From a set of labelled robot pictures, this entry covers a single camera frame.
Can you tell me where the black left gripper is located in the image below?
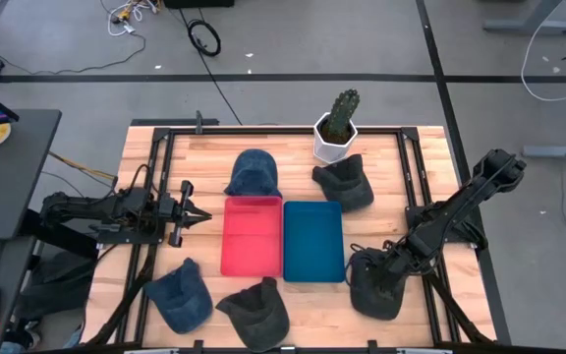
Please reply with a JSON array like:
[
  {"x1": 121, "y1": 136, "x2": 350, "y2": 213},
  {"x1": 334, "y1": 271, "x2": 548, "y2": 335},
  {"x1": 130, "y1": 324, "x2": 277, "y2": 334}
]
[{"x1": 157, "y1": 180, "x2": 213, "y2": 249}]

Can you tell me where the white cable bundle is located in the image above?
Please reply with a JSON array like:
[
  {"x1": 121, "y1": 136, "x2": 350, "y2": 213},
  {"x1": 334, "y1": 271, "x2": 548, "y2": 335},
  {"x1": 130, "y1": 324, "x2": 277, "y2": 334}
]
[{"x1": 98, "y1": 0, "x2": 160, "y2": 38}]

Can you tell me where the coiled black floor cable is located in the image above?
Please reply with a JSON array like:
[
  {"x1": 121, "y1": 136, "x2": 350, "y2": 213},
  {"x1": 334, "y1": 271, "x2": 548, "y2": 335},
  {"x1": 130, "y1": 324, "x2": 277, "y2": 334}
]
[{"x1": 186, "y1": 18, "x2": 223, "y2": 58}]

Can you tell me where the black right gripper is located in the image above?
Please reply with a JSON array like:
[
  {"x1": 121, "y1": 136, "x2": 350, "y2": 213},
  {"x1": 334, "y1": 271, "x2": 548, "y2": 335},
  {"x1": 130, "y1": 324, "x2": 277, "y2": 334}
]
[{"x1": 370, "y1": 234, "x2": 427, "y2": 302}]

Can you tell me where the black side desk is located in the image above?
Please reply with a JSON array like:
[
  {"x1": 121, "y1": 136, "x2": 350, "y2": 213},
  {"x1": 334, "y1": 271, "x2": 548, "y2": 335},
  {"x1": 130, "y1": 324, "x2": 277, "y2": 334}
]
[{"x1": 0, "y1": 108, "x2": 63, "y2": 354}]

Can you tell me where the long thin black cable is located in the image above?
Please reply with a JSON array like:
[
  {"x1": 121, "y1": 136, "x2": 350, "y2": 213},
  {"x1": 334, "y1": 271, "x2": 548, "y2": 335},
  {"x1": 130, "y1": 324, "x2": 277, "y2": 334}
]
[{"x1": 0, "y1": 22, "x2": 147, "y2": 92}]

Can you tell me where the white hexagonal plant pot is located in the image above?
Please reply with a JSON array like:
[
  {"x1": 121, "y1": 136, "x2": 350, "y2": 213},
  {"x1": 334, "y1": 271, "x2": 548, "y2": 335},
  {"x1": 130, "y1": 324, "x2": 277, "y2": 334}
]
[{"x1": 312, "y1": 111, "x2": 360, "y2": 165}]

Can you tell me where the grey desk foot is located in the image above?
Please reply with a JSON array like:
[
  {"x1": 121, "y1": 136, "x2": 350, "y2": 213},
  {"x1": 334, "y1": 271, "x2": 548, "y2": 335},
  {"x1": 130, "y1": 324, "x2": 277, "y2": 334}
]
[
  {"x1": 523, "y1": 134, "x2": 566, "y2": 161},
  {"x1": 482, "y1": 0, "x2": 566, "y2": 36}
]

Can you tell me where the black cap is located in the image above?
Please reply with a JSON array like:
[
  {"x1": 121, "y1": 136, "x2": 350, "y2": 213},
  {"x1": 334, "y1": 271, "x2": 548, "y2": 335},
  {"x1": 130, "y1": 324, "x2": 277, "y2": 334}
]
[
  {"x1": 311, "y1": 153, "x2": 376, "y2": 213},
  {"x1": 214, "y1": 276, "x2": 292, "y2": 354},
  {"x1": 345, "y1": 244, "x2": 410, "y2": 322}
]

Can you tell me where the blue denim cap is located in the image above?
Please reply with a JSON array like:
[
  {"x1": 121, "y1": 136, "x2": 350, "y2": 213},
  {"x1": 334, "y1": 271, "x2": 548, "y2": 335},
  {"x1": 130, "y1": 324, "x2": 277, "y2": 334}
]
[
  {"x1": 142, "y1": 257, "x2": 214, "y2": 335},
  {"x1": 223, "y1": 148, "x2": 284, "y2": 200}
]

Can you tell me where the red translucent plastic bin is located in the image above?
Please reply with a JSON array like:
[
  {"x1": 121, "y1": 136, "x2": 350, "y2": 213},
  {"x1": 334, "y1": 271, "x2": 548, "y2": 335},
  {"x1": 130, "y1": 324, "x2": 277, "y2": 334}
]
[{"x1": 220, "y1": 195, "x2": 284, "y2": 278}]

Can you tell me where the black clamp bar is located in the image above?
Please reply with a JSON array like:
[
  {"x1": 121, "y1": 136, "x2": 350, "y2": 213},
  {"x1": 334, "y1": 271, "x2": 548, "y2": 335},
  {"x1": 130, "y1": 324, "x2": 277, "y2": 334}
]
[{"x1": 130, "y1": 109, "x2": 221, "y2": 129}]

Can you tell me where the black aluminium table frame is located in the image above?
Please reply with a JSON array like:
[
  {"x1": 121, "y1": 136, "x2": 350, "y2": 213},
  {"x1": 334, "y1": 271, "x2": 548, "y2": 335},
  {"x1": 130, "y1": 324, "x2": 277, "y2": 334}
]
[{"x1": 85, "y1": 125, "x2": 498, "y2": 349}]

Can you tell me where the dark bag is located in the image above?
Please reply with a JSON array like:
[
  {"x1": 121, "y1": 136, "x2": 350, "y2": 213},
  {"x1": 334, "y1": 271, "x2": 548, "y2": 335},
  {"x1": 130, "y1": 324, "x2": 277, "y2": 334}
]
[{"x1": 16, "y1": 249, "x2": 98, "y2": 322}]

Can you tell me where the green cactus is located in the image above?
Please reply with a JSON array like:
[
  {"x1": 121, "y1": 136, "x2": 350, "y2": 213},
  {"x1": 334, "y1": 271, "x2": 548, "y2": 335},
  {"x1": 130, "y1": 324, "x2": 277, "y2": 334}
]
[{"x1": 322, "y1": 88, "x2": 362, "y2": 140}]

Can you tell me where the black straight floor cable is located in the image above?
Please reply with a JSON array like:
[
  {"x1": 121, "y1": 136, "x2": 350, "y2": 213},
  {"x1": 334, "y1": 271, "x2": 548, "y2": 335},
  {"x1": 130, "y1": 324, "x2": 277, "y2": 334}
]
[{"x1": 178, "y1": 7, "x2": 244, "y2": 127}]

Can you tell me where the yellow cable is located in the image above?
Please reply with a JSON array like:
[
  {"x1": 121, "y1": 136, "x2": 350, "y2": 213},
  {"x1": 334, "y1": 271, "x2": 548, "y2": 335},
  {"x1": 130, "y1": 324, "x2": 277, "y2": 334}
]
[{"x1": 47, "y1": 150, "x2": 118, "y2": 183}]

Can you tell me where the white floor cable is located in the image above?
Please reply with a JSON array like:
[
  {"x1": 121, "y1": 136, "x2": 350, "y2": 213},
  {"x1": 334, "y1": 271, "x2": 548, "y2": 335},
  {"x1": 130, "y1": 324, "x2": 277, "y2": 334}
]
[{"x1": 520, "y1": 0, "x2": 566, "y2": 103}]

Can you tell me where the blue plastic bin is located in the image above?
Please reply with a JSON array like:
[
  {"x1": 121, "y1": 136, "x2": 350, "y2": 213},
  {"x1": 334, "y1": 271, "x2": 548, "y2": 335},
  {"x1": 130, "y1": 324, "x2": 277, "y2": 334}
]
[{"x1": 282, "y1": 200, "x2": 347, "y2": 284}]

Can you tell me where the black box on floor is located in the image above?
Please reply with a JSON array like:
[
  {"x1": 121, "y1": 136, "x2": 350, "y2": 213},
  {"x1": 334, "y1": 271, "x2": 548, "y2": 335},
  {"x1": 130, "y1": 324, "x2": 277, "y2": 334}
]
[{"x1": 163, "y1": 0, "x2": 236, "y2": 10}]

